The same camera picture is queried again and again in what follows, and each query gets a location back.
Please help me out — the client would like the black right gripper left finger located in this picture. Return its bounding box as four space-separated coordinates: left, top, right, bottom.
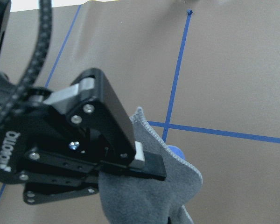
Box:
22 147 166 205

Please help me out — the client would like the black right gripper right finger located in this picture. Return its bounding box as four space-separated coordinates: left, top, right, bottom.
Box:
44 68 145 168

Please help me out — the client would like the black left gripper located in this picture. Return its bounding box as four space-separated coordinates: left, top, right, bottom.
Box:
0 70 68 185

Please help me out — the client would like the grey blue towel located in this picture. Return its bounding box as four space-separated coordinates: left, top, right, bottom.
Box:
98 107 203 224

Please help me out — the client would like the black camera cable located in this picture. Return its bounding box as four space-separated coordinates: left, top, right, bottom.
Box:
0 0 54 133

